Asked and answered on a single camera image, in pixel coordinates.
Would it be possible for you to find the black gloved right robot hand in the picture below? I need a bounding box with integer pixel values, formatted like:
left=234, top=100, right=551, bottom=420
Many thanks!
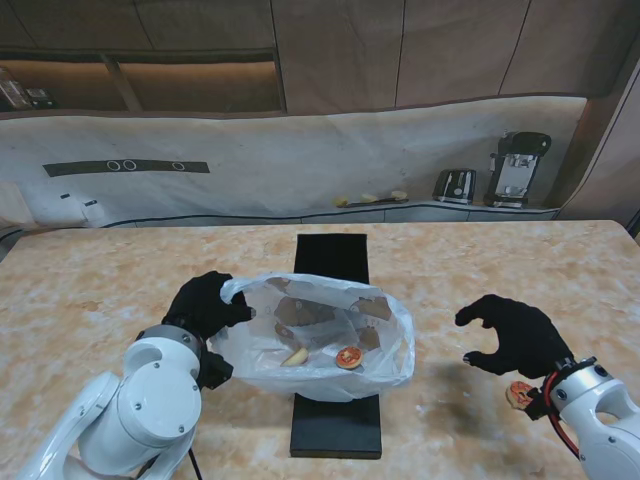
left=454, top=293, right=576, bottom=380

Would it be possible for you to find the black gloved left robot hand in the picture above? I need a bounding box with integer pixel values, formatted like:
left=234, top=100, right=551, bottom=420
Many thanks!
left=162, top=271, right=254, bottom=341

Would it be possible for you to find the orange sprinkled mini donut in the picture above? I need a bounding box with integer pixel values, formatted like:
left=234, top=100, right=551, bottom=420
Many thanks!
left=506, top=380, right=534, bottom=411
left=334, top=345, right=364, bottom=370

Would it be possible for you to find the white printed plastic bag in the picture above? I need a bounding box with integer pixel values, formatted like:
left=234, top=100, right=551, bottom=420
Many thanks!
left=207, top=272, right=417, bottom=404

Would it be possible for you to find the open black gift box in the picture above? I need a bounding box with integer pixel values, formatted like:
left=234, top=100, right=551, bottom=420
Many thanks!
left=294, top=232, right=371, bottom=287

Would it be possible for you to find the flat black box lid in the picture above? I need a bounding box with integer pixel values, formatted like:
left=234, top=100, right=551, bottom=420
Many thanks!
left=289, top=392, right=384, bottom=460

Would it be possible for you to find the black silver espresso machine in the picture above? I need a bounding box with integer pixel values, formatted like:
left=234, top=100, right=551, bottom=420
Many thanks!
left=483, top=131, right=554, bottom=210

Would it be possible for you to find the white protective cover sheet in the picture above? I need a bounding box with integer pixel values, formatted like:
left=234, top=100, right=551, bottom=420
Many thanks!
left=0, top=94, right=591, bottom=231

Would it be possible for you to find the small black shelf device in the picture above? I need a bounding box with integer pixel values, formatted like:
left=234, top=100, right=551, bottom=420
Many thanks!
left=25, top=88, right=57, bottom=109

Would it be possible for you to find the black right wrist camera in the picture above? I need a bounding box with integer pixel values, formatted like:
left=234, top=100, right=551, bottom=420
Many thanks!
left=524, top=387, right=552, bottom=420

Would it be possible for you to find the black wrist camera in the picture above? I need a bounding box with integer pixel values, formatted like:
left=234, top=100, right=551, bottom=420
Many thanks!
left=524, top=387, right=552, bottom=420
left=197, top=349, right=235, bottom=392

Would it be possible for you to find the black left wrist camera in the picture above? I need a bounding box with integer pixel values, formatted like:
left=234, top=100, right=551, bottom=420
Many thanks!
left=197, top=349, right=235, bottom=392

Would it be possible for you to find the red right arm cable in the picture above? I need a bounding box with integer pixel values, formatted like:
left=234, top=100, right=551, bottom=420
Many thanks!
left=542, top=369, right=584, bottom=456

